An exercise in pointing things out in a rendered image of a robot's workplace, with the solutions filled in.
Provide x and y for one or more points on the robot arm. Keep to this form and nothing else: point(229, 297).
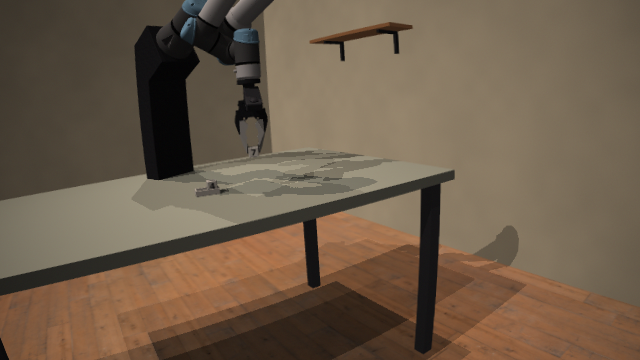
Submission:
point(202, 31)

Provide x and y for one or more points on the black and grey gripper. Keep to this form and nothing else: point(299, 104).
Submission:
point(242, 126)

